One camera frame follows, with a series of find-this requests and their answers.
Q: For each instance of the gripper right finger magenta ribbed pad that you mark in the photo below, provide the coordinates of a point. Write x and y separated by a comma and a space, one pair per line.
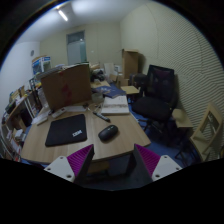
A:
156, 166

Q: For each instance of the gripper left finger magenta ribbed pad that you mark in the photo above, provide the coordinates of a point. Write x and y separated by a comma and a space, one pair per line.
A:
74, 167

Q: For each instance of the black IBM mouse pad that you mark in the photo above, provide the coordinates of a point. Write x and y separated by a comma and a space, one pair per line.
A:
66, 131

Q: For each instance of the black computer mouse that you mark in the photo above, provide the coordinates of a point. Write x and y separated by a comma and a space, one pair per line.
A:
108, 133

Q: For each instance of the light wooden chair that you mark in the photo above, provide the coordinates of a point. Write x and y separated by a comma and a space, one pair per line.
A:
207, 131

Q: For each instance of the white remote control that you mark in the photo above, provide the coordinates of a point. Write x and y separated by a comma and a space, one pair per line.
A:
58, 113

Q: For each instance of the black pen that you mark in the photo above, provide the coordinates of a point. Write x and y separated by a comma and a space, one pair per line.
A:
101, 116

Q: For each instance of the white book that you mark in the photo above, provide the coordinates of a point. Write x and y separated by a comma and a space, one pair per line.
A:
115, 106

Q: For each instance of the wooden bookshelf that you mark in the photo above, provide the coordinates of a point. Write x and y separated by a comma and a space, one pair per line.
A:
19, 115

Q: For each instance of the black mesh office chair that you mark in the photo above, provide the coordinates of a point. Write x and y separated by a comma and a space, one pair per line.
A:
158, 96

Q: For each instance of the small wooden side table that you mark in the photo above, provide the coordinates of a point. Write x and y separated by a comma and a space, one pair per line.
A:
131, 91

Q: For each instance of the brown cardboard box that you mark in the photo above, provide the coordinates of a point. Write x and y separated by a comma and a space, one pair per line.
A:
67, 87

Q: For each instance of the blue book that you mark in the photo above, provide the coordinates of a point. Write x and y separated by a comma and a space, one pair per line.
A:
108, 91

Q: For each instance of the blue and white box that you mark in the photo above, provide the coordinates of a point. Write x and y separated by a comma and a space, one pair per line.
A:
41, 64

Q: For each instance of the tall cardboard box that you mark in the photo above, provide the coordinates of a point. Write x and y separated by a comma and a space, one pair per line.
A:
129, 62

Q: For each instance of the grey door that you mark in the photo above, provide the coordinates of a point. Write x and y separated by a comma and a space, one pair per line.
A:
76, 48

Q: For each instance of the fluorescent ceiling light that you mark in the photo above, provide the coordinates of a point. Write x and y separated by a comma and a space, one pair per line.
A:
61, 13

